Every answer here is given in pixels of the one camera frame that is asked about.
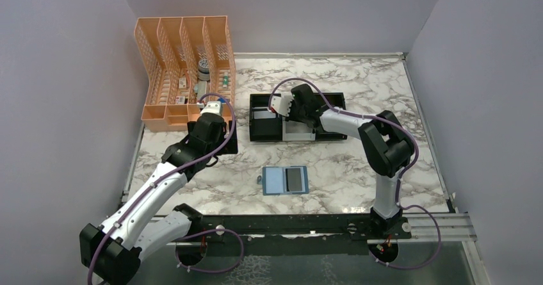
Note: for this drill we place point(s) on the black card tray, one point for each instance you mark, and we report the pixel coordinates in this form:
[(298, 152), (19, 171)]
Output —
[(336, 100), (268, 130)]

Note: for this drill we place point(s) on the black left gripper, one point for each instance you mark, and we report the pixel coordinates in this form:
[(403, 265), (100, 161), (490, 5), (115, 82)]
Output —
[(231, 147)]

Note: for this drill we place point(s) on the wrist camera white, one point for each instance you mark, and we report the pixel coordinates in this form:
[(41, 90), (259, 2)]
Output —
[(212, 107), (281, 105)]

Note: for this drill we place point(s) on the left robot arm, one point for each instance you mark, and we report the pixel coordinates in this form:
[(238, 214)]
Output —
[(115, 249)]

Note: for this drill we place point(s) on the green white small bottle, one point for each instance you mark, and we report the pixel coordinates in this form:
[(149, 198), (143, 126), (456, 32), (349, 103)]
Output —
[(225, 80)]

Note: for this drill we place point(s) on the blue card holder wallet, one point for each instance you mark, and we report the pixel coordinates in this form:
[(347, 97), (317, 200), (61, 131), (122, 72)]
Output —
[(273, 181)]

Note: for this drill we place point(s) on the orange plastic desk organizer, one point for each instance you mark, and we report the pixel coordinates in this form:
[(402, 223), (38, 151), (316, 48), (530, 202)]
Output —
[(170, 48)]

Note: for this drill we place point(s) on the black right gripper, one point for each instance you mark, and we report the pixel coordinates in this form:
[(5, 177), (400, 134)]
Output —
[(291, 117)]

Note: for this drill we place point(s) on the silver crest card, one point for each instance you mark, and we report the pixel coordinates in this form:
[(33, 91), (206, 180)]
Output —
[(262, 114)]

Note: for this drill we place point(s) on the black left card tray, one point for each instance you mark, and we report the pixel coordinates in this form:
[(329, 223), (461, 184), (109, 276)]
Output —
[(268, 130)]

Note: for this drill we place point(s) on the white red labelled box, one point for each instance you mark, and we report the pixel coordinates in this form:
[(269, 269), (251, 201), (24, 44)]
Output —
[(180, 99)]

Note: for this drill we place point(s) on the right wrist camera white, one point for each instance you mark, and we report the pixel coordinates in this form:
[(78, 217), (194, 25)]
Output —
[(281, 105)]

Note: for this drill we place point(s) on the aluminium frame rail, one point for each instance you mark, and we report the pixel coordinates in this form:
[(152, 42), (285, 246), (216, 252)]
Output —
[(454, 227)]

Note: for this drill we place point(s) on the white middle card tray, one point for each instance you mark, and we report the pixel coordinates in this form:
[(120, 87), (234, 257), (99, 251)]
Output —
[(293, 131)]

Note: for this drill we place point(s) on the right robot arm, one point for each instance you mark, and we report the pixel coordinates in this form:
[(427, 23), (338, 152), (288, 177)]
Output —
[(387, 146)]

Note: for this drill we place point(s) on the black right card tray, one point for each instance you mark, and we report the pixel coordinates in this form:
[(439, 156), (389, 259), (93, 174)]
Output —
[(336, 100)]

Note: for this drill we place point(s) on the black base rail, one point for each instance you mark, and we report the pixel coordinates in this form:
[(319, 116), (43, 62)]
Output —
[(358, 226)]

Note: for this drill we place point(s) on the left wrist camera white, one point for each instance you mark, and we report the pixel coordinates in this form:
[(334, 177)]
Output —
[(212, 107)]

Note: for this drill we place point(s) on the round tin in organizer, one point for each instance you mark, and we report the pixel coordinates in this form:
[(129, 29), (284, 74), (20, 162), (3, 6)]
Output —
[(203, 70)]

